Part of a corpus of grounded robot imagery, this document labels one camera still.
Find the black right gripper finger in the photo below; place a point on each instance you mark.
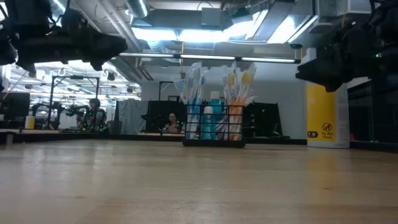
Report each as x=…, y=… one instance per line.
x=326, y=71

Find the black monitor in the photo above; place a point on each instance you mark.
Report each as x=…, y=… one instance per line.
x=14, y=105

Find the teal mouthwash bottle white cap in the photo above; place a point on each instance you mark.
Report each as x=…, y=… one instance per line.
x=216, y=105
x=207, y=126

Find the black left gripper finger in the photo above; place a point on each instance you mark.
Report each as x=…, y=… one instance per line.
x=102, y=46

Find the person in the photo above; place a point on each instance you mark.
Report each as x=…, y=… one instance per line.
x=172, y=123
x=94, y=113

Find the round silver ceiling duct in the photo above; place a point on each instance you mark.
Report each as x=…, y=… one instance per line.
x=136, y=7

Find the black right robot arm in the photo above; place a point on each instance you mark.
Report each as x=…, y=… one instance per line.
x=388, y=31

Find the black background robot arm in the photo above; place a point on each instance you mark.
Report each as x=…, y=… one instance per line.
x=73, y=109

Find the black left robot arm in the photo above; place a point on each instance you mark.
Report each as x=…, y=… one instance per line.
x=28, y=15

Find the purple toothbrush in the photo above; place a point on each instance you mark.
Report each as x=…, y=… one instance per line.
x=221, y=128

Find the black partition panel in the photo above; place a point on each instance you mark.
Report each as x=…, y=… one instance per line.
x=155, y=115
x=262, y=119

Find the blue toothbrush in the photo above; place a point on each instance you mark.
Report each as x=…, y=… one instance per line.
x=190, y=83
x=202, y=81
x=180, y=84

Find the long ceiling tube light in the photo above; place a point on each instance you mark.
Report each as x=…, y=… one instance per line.
x=205, y=57

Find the dark glass cabinet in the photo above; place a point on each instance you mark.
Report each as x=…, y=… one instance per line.
x=373, y=118

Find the small yellow canister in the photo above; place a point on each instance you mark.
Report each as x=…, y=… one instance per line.
x=30, y=123

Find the black gantry frame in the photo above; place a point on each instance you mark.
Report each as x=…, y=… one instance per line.
x=74, y=77

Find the orange toothbrush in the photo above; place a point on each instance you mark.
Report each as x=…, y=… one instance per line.
x=247, y=77
x=231, y=80

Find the grey curtain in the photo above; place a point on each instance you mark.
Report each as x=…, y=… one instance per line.
x=130, y=115

